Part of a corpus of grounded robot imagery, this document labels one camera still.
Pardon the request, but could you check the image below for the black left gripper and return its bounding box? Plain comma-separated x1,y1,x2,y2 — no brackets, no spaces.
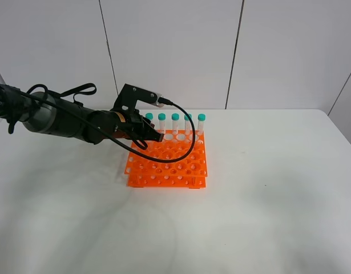
108,110,164,151

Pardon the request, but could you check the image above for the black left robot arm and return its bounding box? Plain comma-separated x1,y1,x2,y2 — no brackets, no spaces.
0,83,164,150

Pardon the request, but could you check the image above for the row tube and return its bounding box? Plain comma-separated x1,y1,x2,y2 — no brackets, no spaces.
184,114,192,135
158,113,166,134
171,113,180,135
197,114,206,136
145,112,155,128

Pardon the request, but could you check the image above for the orange test tube rack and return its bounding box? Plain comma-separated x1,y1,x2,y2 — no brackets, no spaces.
124,130,208,189

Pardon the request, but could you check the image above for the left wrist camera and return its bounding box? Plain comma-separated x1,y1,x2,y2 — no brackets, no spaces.
112,84,164,113

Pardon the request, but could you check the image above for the black left camera cable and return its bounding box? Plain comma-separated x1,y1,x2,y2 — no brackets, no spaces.
14,83,196,164

